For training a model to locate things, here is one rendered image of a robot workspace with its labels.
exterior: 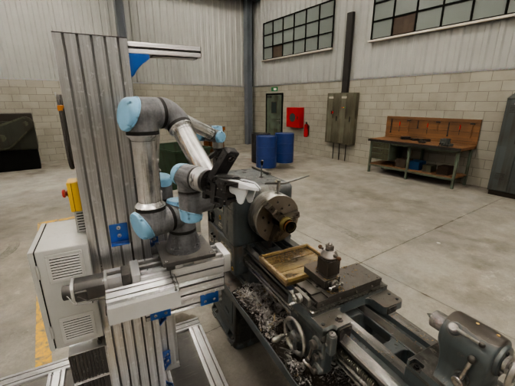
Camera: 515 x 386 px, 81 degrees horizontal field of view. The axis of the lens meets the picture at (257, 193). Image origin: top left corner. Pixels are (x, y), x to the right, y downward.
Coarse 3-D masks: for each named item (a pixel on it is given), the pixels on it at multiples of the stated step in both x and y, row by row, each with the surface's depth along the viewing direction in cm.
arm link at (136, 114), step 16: (128, 112) 102; (144, 112) 104; (160, 112) 109; (128, 128) 104; (144, 128) 106; (160, 128) 114; (144, 144) 109; (144, 160) 110; (144, 176) 112; (144, 192) 114; (160, 192) 119; (144, 208) 114; (160, 208) 117; (144, 224) 113; (160, 224) 118
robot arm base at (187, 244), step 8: (184, 232) 128; (192, 232) 131; (168, 240) 132; (176, 240) 129; (184, 240) 129; (192, 240) 131; (200, 240) 137; (168, 248) 131; (176, 248) 130; (184, 248) 128; (192, 248) 130
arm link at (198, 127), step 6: (192, 120) 176; (192, 126) 177; (198, 126) 179; (204, 126) 182; (210, 126) 188; (198, 132) 183; (204, 132) 184; (210, 132) 186; (216, 132) 190; (222, 132) 190; (210, 138) 189; (216, 138) 189; (222, 138) 191
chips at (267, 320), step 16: (240, 288) 205; (256, 288) 206; (240, 304) 191; (256, 304) 187; (272, 304) 189; (256, 320) 176; (272, 320) 178; (272, 336) 164; (288, 352) 155; (288, 368) 146; (304, 368) 148; (336, 368) 147; (304, 384) 138; (320, 384) 139; (336, 384) 139; (352, 384) 139
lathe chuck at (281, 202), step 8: (272, 192) 192; (264, 200) 186; (272, 200) 185; (280, 200) 188; (288, 200) 191; (256, 208) 186; (264, 208) 184; (280, 208) 190; (288, 208) 193; (296, 208) 195; (256, 216) 184; (264, 216) 186; (256, 224) 184; (264, 224) 187; (272, 224) 190; (256, 232) 191; (264, 232) 189
